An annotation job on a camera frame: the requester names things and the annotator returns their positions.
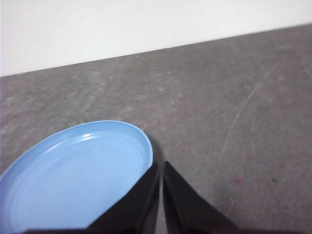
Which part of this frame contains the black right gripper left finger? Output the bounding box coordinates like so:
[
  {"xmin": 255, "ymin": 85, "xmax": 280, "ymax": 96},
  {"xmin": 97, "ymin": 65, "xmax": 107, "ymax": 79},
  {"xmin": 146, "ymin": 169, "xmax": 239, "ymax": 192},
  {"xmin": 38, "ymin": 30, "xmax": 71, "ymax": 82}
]
[{"xmin": 24, "ymin": 162, "xmax": 161, "ymax": 234}]

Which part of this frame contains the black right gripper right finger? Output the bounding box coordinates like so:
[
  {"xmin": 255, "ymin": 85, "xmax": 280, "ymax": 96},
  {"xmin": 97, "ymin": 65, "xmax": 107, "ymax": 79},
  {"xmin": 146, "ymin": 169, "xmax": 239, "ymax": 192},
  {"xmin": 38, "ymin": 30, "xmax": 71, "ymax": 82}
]
[{"xmin": 161, "ymin": 160, "xmax": 312, "ymax": 234}]

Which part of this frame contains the blue plate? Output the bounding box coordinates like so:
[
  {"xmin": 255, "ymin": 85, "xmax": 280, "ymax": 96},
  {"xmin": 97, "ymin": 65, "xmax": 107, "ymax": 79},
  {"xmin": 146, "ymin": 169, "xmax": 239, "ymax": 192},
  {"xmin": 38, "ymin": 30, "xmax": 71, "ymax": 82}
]
[{"xmin": 0, "ymin": 119, "xmax": 154, "ymax": 234}]

